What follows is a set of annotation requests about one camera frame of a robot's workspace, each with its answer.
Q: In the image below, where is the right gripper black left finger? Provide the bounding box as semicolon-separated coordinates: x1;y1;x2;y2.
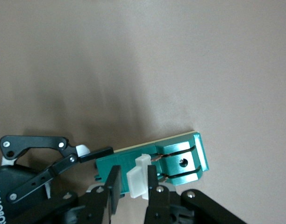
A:
7;164;122;224

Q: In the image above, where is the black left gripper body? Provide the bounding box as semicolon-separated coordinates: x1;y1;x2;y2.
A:
0;163;52;224

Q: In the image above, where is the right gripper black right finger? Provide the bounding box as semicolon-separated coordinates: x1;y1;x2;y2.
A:
143;164;248;224

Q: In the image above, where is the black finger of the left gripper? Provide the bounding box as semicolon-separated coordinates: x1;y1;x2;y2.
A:
0;135;114;204

